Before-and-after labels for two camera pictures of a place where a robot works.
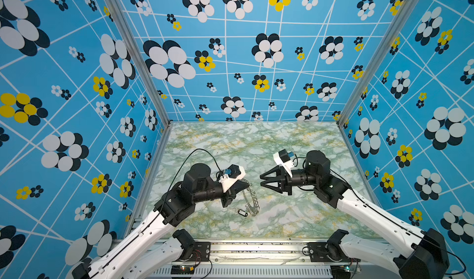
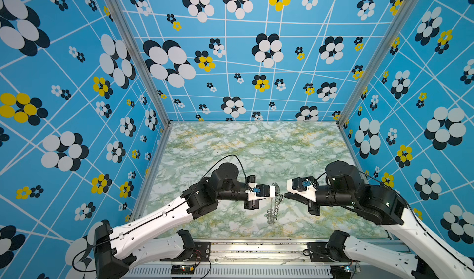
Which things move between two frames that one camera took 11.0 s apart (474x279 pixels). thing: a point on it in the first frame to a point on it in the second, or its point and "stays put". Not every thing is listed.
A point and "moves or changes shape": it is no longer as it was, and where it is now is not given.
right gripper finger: [276, 169] to [295, 196]
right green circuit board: [340, 271] stays put
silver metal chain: [253, 206] moves or changes shape
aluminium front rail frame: [239, 260] stays put
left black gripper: [230, 193] to [252, 205]
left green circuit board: [182, 270] stays put
